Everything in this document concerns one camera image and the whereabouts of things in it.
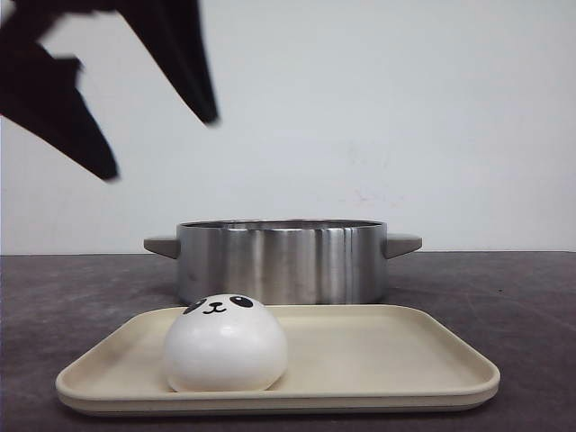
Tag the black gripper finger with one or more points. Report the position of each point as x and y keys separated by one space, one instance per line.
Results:
x=39 y=91
x=171 y=31

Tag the panda bun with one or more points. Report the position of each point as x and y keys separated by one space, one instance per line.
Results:
x=225 y=343

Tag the stainless steel steamer pot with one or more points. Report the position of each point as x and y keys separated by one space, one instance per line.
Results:
x=294 y=261

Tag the cream rectangular tray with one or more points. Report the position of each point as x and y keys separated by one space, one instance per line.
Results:
x=342 y=358

